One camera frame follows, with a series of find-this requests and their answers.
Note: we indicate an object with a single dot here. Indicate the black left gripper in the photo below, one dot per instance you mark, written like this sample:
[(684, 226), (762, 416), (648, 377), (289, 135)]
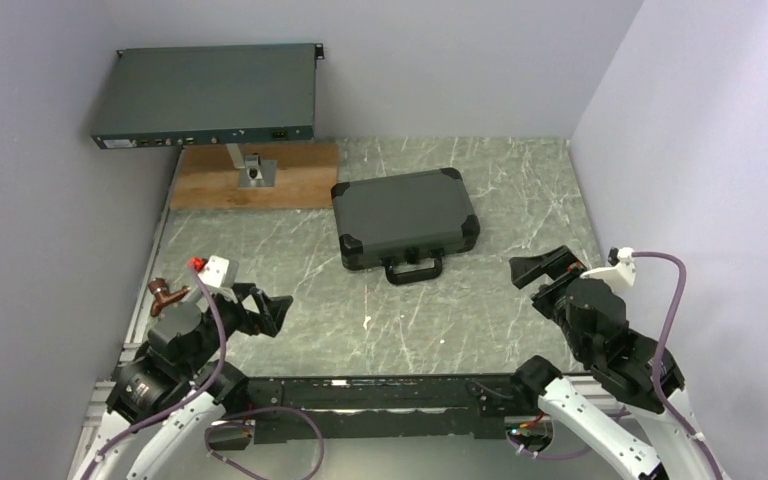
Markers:
[(271, 309)]

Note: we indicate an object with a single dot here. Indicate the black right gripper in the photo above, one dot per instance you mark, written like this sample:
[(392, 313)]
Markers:
[(561, 262)]

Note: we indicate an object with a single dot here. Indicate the black poker set case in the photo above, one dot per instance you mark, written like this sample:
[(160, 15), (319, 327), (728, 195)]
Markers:
[(405, 224)]

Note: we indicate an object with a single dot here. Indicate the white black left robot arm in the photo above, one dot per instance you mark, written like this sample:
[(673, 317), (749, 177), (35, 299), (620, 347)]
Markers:
[(180, 379)]

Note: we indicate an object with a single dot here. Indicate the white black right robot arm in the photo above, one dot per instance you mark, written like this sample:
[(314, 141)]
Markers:
[(637, 371)]

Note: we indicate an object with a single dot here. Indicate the grey copper clamp tool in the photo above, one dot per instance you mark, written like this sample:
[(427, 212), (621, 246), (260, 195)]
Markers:
[(159, 289)]

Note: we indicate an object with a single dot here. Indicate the wooden board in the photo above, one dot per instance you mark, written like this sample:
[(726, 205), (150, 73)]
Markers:
[(207, 179)]

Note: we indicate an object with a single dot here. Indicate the grey rack network device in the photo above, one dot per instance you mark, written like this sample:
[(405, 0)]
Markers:
[(206, 95)]

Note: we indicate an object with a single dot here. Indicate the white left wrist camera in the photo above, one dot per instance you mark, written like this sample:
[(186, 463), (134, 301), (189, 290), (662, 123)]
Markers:
[(217, 274)]

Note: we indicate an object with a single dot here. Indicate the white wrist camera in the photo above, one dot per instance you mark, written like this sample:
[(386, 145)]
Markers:
[(620, 271), (217, 274)]

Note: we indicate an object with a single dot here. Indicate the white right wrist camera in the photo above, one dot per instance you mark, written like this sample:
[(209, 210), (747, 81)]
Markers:
[(620, 271)]

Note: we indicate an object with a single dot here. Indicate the grey metal bracket stand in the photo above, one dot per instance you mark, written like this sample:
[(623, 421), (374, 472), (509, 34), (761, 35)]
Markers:
[(255, 172)]

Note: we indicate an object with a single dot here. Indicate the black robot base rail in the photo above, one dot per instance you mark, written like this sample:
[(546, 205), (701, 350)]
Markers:
[(280, 409)]

